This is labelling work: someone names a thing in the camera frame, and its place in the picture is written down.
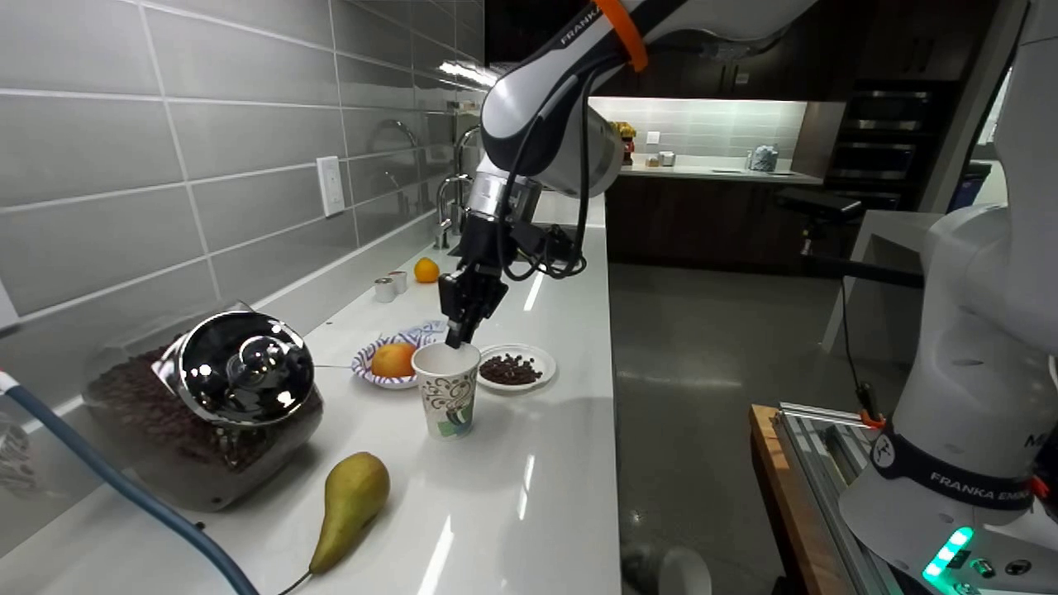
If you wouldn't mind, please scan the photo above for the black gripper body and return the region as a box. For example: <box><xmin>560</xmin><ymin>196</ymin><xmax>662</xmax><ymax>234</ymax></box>
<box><xmin>453</xmin><ymin>209</ymin><xmax>520</xmax><ymax>290</ymax></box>

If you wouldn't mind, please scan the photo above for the printed paper cup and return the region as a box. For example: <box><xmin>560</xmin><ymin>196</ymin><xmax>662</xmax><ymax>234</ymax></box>
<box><xmin>417</xmin><ymin>363</ymin><xmax>484</xmax><ymax>440</ymax></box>

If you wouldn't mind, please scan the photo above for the patterned paper plate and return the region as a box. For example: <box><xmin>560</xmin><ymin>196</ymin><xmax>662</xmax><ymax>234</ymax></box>
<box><xmin>396</xmin><ymin>317</ymin><xmax>453</xmax><ymax>351</ymax></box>

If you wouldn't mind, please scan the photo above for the chrome kitchen faucet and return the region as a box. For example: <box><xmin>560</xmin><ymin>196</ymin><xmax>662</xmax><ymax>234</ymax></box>
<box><xmin>434</xmin><ymin>117</ymin><xmax>488</xmax><ymax>252</ymax></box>

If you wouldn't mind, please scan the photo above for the small white container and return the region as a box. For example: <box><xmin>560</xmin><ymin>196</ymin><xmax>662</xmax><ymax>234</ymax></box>
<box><xmin>370</xmin><ymin>272</ymin><xmax>415</xmax><ymax>306</ymax></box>

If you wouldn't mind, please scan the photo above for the pile of coffee beans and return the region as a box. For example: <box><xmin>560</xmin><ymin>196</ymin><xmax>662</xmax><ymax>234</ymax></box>
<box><xmin>480</xmin><ymin>351</ymin><xmax>547</xmax><ymax>388</ymax></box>

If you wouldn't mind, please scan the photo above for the white bowl with dark food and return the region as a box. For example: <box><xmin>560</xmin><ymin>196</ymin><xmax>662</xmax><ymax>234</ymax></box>
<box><xmin>474</xmin><ymin>339</ymin><xmax>561</xmax><ymax>397</ymax></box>

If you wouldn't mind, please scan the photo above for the orange on small plate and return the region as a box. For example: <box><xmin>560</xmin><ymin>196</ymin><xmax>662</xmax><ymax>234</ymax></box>
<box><xmin>351</xmin><ymin>332</ymin><xmax>431</xmax><ymax>394</ymax></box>

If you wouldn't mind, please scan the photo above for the green pear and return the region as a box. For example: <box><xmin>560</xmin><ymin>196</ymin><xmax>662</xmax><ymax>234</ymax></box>
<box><xmin>273</xmin><ymin>448</ymin><xmax>392</xmax><ymax>595</ymax></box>

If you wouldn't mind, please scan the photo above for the glass jar with metal lid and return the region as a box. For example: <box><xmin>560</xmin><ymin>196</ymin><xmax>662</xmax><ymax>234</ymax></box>
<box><xmin>78</xmin><ymin>304</ymin><xmax>326</xmax><ymax>515</ymax></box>

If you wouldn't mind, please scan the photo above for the wooden table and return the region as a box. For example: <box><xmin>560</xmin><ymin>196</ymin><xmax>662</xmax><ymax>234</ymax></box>
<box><xmin>746</xmin><ymin>400</ymin><xmax>856</xmax><ymax>595</ymax></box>

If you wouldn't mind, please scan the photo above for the dark shelf unit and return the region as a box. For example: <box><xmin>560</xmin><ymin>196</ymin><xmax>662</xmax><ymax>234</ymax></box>
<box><xmin>822</xmin><ymin>74</ymin><xmax>957</xmax><ymax>212</ymax></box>

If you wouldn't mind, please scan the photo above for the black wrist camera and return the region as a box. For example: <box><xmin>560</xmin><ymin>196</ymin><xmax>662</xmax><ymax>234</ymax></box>
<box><xmin>514</xmin><ymin>221</ymin><xmax>588</xmax><ymax>279</ymax></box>

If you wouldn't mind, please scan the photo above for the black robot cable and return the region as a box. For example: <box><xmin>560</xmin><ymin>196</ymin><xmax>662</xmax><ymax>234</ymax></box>
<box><xmin>494</xmin><ymin>58</ymin><xmax>606</xmax><ymax>285</ymax></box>

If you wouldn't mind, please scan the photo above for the white wall outlet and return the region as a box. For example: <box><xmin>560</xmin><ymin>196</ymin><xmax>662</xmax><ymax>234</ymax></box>
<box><xmin>315</xmin><ymin>150</ymin><xmax>351</xmax><ymax>221</ymax></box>

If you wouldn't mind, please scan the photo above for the orange strap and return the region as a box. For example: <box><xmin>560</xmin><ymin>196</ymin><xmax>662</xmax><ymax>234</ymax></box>
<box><xmin>592</xmin><ymin>0</ymin><xmax>654</xmax><ymax>74</ymax></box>

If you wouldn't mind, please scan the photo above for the blue hose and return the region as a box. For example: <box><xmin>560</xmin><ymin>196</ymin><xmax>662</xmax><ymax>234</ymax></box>
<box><xmin>0</xmin><ymin>371</ymin><xmax>265</xmax><ymax>595</ymax></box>

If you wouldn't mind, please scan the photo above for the metal rail frame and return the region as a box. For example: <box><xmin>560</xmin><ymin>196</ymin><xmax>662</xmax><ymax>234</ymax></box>
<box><xmin>775</xmin><ymin>397</ymin><xmax>898</xmax><ymax>595</ymax></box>

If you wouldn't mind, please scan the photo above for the white wall poster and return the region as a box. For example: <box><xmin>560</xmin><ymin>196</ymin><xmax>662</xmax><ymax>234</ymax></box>
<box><xmin>957</xmin><ymin>63</ymin><xmax>1022</xmax><ymax>212</ymax></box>

